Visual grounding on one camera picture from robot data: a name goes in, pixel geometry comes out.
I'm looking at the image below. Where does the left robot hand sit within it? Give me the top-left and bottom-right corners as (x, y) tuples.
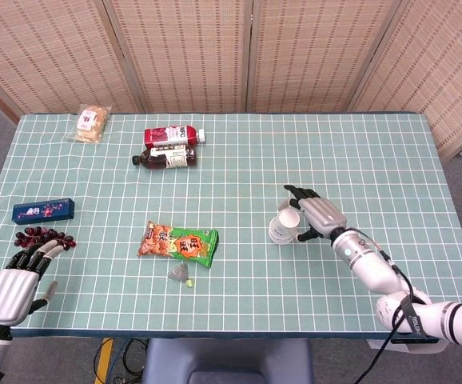
(0, 239), (66, 327)

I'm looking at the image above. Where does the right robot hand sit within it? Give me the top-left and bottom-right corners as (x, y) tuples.
(277, 184), (348, 243)

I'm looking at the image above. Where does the white paper cup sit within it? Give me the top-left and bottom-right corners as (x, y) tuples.
(270, 208), (301, 242)
(269, 226), (295, 245)

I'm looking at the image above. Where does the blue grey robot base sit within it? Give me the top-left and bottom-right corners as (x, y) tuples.
(140, 338), (315, 384)

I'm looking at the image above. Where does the bunch of red grapes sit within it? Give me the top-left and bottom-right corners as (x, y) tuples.
(14, 226), (78, 251)

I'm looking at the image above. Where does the green white grid tablecloth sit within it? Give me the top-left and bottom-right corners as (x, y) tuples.
(0, 111), (462, 339)

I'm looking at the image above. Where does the dark blue rectangular box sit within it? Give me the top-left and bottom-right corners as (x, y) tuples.
(12, 198), (76, 224)

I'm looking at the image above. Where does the green orange snack bag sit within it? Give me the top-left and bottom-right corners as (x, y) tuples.
(137, 220), (220, 269)

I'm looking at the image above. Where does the small clear plastic wrapper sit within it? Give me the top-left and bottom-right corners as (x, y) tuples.
(166, 262), (196, 289)

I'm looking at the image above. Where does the woven bamboo screen panel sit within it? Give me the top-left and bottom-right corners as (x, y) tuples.
(0, 0), (149, 121)
(246, 0), (402, 114)
(348, 0), (462, 162)
(102, 0), (254, 114)

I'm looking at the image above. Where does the dark tea bottle black cap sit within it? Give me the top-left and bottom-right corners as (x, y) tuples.
(132, 144), (197, 170)

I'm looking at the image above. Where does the red juice bottle white cap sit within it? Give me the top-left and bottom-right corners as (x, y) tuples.
(143, 124), (207, 150)

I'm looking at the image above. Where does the packaged bread in clear wrap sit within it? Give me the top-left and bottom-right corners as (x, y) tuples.
(66, 103), (113, 145)

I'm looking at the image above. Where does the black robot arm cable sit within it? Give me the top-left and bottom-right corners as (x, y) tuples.
(352, 228), (428, 384)

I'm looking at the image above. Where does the black floor cable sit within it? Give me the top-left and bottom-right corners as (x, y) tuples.
(112, 338), (149, 380)

